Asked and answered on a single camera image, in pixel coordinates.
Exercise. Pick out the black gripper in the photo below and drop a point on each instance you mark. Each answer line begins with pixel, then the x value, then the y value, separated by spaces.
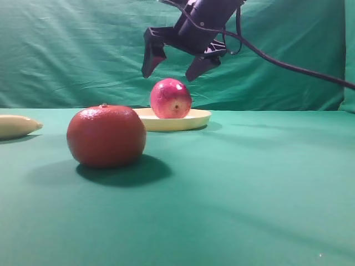
pixel 194 33

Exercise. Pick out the red apple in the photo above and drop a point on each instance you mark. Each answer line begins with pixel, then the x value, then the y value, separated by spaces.
pixel 170 99

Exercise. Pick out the yellow plate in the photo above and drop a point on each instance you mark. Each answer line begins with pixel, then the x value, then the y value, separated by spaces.
pixel 193 120

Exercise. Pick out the orange tangerine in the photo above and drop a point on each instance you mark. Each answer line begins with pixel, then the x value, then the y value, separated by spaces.
pixel 106 136

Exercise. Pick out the green backdrop cloth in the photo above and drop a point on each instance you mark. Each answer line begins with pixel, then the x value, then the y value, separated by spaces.
pixel 73 54

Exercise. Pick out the yellow banana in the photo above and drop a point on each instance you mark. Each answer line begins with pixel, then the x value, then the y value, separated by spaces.
pixel 13 126

